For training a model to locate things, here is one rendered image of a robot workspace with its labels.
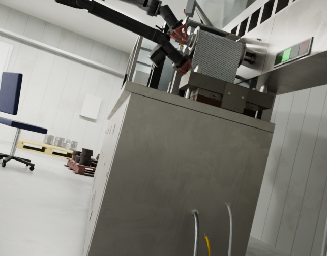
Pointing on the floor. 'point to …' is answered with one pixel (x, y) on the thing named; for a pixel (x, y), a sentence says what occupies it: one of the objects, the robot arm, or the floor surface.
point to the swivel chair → (6, 88)
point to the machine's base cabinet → (174, 182)
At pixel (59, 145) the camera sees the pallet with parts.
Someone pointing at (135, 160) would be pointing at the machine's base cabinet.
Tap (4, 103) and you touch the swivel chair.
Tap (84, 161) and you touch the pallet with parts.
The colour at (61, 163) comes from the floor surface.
